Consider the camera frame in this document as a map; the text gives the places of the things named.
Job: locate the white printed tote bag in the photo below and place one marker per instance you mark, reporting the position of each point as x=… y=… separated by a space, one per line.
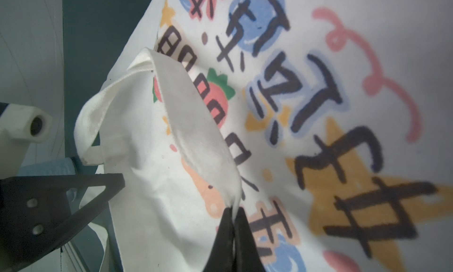
x=328 y=123

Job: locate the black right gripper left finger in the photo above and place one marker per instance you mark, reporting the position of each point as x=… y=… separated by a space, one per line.
x=221 y=258

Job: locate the light blue plastic cup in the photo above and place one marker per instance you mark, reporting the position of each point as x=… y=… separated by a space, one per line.
x=64 y=166

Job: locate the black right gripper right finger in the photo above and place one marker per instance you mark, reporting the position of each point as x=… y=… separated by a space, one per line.
x=246 y=257

